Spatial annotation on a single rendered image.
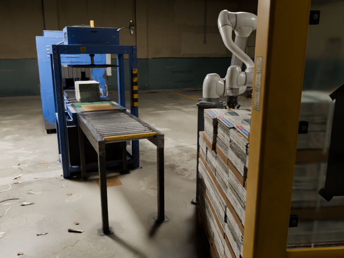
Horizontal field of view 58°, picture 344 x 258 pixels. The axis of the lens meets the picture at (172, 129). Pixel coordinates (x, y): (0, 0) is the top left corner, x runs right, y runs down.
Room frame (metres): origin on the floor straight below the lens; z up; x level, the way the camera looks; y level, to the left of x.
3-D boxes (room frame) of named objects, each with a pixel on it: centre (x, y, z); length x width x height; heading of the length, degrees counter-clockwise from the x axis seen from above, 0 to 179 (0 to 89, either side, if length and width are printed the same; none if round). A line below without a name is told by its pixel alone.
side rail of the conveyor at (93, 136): (2.91, 0.82, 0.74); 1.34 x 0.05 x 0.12; 24
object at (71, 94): (4.99, 1.45, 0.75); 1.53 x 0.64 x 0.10; 24
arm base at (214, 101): (2.90, -0.35, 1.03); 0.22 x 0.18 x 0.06; 59
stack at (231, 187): (1.94, -0.47, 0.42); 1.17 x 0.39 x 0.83; 5
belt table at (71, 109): (3.95, 0.99, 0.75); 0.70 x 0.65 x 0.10; 24
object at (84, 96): (4.47, 1.22, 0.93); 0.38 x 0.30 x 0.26; 24
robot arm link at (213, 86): (2.89, -0.38, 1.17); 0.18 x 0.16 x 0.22; 94
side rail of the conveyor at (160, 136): (3.12, 0.35, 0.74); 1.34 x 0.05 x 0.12; 24
